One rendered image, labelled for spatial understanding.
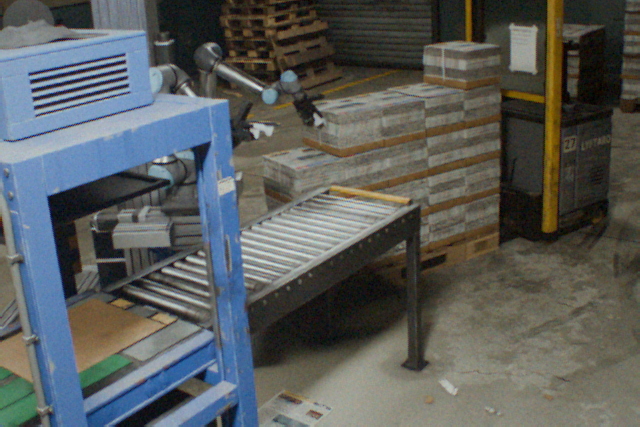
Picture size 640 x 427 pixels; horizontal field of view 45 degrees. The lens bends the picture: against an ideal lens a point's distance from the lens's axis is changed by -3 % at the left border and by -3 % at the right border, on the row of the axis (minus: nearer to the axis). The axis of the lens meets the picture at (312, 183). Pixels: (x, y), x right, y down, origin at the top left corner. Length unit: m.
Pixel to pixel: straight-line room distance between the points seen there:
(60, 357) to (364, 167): 2.66
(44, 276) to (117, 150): 0.34
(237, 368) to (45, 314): 0.73
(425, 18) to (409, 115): 7.23
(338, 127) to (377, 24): 7.93
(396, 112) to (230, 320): 2.28
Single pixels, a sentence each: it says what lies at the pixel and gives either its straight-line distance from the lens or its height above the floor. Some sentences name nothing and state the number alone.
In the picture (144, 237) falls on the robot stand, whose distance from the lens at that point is 3.64.
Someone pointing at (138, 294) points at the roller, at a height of 0.79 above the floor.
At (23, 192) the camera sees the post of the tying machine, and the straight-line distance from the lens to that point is 1.78.
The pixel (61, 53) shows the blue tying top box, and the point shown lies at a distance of 2.02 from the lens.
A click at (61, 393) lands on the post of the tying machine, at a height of 0.98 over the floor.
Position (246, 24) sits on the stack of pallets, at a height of 0.90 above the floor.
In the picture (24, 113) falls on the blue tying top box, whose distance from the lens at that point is 1.97.
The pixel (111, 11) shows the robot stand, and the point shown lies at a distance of 3.76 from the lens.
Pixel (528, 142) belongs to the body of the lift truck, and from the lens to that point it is 5.33.
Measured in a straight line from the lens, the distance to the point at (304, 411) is 3.53.
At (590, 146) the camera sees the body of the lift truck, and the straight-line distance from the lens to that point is 5.37.
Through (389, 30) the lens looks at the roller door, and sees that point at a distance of 11.91.
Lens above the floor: 1.96
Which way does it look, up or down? 17 degrees down
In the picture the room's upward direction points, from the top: 4 degrees counter-clockwise
